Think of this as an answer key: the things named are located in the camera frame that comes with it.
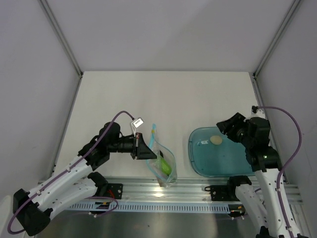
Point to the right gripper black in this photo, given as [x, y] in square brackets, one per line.
[237, 120]

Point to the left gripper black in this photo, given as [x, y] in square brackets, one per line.
[139, 149]

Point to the green chili pepper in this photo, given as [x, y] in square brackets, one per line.
[158, 161]

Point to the white egg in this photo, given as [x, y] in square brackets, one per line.
[216, 139]

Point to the clear zip top bag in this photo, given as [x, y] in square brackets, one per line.
[155, 146]

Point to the green cucumber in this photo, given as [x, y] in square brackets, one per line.
[166, 168]

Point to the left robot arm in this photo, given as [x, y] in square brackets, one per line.
[34, 209]

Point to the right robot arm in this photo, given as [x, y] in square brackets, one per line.
[271, 215]

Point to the teal plastic tray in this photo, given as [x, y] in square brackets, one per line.
[209, 160]

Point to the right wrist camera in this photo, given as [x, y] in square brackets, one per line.
[257, 112]

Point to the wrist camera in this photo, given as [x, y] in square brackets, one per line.
[136, 123]
[257, 112]

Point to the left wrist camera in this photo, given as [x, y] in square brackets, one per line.
[136, 123]

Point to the aluminium rail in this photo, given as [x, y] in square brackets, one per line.
[186, 190]

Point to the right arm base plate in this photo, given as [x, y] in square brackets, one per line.
[220, 193]

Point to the white slotted cable duct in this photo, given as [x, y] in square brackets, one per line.
[95, 206]

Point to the right frame post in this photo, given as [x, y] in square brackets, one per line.
[286, 21]

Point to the frame post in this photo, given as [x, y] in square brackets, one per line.
[286, 21]
[46, 8]

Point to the left frame post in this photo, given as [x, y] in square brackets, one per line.
[46, 8]

